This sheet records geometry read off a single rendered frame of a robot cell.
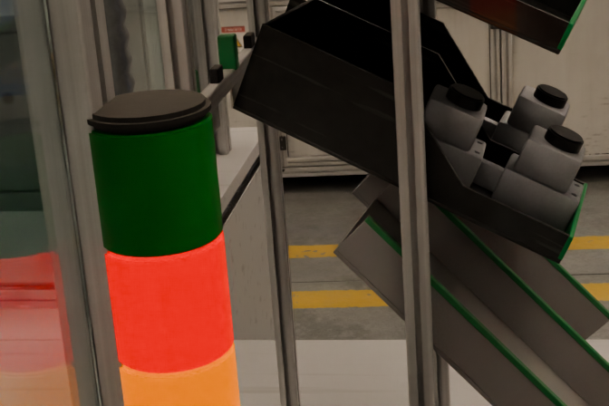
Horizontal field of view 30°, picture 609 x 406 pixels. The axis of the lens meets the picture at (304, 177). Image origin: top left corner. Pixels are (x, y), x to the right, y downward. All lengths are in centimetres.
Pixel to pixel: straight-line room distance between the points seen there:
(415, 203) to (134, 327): 43
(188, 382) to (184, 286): 4
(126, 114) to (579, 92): 439
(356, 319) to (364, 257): 273
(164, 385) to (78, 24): 15
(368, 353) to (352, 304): 228
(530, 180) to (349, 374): 58
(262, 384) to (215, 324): 96
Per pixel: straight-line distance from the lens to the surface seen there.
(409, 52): 82
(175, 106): 44
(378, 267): 91
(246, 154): 239
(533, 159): 91
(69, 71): 44
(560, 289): 119
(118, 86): 189
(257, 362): 148
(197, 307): 46
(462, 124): 90
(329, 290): 387
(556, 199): 92
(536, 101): 104
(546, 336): 105
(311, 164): 482
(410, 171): 85
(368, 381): 141
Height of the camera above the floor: 152
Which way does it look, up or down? 17 degrees down
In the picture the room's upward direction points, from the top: 4 degrees counter-clockwise
